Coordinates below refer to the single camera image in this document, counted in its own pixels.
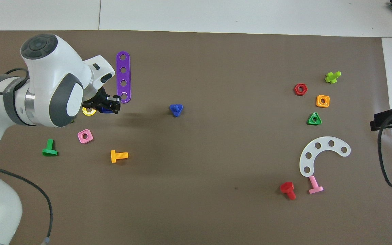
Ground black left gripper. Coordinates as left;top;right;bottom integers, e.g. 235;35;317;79
82;87;121;114

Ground blue triangular-head plastic screw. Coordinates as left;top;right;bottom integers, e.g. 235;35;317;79
169;104;184;118

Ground purple four-hole plate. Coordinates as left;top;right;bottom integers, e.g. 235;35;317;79
116;51;132;103

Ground pink square plastic nut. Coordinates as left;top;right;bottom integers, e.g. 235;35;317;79
77;129;94;144

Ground yellow plastic screw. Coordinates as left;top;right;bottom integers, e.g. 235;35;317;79
111;150;129;163

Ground white curved five-hole plate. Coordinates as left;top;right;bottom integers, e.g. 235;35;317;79
299;136;352;178

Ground lime green cross-head screw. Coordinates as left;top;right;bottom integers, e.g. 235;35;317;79
325;71;342;84

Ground green plastic screw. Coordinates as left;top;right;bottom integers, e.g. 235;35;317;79
42;138;59;157

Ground green triangular plastic nut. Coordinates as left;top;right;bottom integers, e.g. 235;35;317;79
307;112;323;126

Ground pink plastic screw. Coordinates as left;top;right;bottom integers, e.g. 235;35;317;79
308;175;324;195

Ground brown table mat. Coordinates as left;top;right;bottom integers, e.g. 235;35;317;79
0;30;392;245

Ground red plastic screw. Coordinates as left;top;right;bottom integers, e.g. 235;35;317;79
280;182;297;200

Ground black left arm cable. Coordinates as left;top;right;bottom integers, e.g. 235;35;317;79
0;68;53;245

